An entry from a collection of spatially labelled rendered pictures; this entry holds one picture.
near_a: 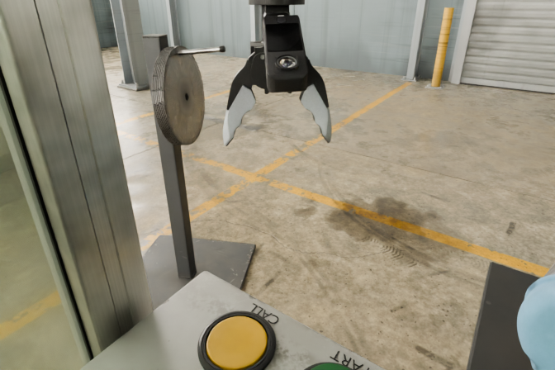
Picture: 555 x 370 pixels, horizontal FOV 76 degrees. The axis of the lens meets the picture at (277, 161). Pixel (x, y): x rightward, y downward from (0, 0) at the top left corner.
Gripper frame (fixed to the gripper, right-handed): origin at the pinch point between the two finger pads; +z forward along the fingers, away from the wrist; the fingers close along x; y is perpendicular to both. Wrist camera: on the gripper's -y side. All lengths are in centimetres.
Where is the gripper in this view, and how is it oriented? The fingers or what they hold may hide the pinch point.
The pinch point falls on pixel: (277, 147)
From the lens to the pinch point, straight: 51.0
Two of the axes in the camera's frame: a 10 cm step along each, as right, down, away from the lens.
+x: -10.0, 0.3, -0.7
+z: 0.0, 9.1, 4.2
